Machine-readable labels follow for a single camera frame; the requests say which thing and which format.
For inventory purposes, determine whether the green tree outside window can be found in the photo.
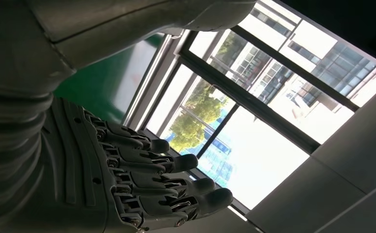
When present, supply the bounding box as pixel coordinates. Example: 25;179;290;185
169;32;240;153

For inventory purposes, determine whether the building outside window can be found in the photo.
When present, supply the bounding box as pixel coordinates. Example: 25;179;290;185
207;8;376;110

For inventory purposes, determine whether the aluminium conveyor frame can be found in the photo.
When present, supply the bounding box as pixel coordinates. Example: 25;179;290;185
122;30;188;129

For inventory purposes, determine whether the green conveyor belt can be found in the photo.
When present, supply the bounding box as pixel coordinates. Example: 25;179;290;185
53;33;166;124

